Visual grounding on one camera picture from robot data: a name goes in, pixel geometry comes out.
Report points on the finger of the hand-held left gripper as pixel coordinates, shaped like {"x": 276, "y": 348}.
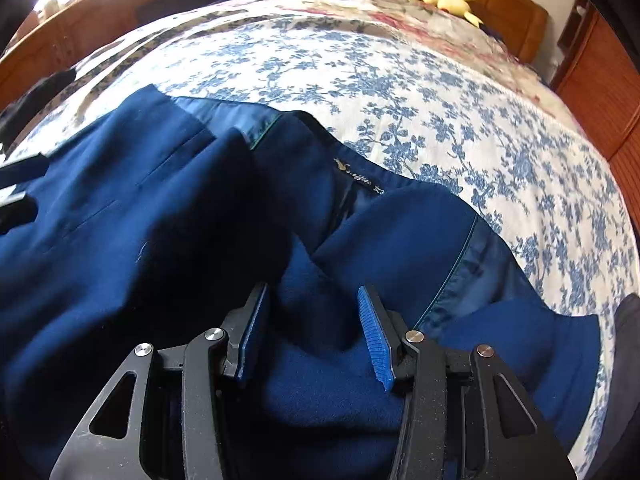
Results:
{"x": 22, "y": 170}
{"x": 17, "y": 212}

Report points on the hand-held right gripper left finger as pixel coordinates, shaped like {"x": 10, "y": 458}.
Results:
{"x": 250, "y": 340}

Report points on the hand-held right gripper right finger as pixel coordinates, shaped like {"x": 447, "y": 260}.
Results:
{"x": 376, "y": 337}

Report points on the navy blue jacket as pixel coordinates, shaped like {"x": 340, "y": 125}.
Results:
{"x": 150, "y": 220}

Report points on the black cloth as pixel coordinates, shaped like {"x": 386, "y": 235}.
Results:
{"x": 35, "y": 95}

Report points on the long wooden cabinet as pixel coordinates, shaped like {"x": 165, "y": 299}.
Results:
{"x": 100, "y": 15}

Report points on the dark grey cloth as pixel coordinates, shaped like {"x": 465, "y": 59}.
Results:
{"x": 620, "y": 385}

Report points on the bed with floral bedspread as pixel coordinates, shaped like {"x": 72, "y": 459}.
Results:
{"x": 400, "y": 85}

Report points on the pink floral blanket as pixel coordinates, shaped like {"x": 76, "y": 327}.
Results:
{"x": 400, "y": 15}

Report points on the wooden louvered wardrobe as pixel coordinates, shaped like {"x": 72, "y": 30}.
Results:
{"x": 610, "y": 90}

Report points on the wooden bed headboard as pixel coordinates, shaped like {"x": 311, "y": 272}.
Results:
{"x": 510, "y": 15}

